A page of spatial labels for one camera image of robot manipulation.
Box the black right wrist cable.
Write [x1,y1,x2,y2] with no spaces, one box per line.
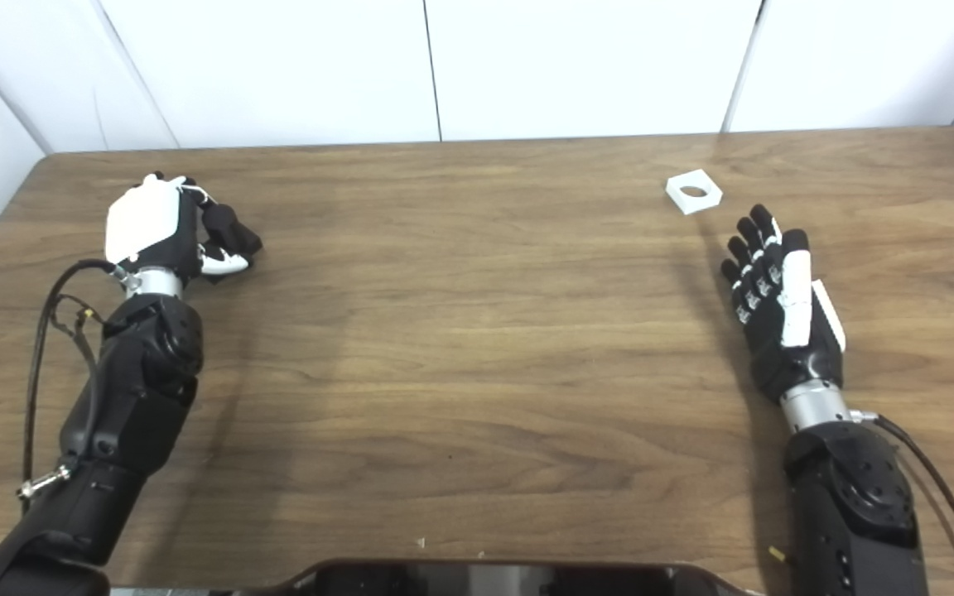
[850,408,954,596]

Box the black robot torso edge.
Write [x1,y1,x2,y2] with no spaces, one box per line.
[278,560,764,596]

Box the white and black left hand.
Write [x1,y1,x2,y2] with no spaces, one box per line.
[104,171,251,287]

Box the white square piece with hole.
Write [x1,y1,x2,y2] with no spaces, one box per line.
[665,169,724,216]

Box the white and black right hand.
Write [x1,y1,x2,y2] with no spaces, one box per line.
[720,204,847,405]

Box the black peg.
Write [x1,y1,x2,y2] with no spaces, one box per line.
[200,203,263,282]

